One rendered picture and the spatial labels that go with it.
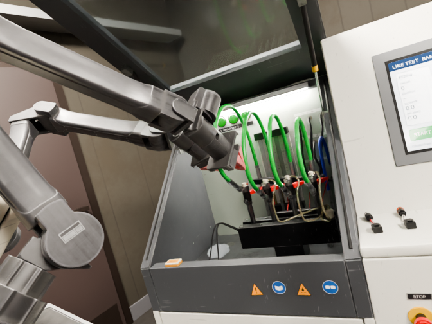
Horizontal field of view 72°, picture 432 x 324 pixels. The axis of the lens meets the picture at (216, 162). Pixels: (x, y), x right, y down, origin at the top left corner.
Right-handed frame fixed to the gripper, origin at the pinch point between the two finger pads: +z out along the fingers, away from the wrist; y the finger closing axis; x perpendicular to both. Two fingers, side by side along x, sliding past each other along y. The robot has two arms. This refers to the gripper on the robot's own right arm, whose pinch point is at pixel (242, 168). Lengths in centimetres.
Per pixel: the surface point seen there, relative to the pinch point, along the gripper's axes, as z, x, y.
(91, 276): 71, 178, -29
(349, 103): 22.5, -19.0, 33.4
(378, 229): 29.2, -25.0, -5.6
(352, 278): 28.8, -19.0, -18.7
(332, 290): 30.1, -13.6, -22.1
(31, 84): -28, 178, 76
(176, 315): 27, 37, -37
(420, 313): 37, -32, -23
